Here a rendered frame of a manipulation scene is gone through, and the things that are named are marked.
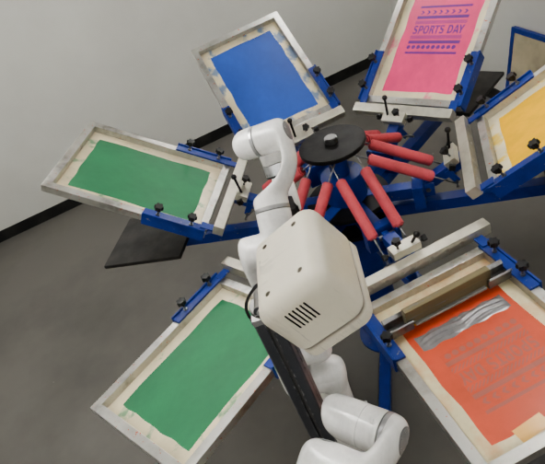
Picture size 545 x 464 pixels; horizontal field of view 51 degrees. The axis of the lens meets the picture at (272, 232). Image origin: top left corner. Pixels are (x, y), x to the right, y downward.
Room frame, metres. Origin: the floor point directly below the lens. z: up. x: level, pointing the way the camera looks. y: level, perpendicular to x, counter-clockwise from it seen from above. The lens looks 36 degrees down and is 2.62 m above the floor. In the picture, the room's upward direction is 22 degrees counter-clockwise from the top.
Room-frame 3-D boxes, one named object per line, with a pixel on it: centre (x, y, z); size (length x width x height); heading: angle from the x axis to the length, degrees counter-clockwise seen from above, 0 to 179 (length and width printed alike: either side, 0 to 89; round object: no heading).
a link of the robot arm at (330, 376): (0.99, 0.02, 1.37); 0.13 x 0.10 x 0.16; 76
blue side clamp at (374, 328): (1.41, -0.22, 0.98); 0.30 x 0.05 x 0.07; 7
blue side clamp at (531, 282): (1.47, -0.77, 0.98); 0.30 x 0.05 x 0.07; 7
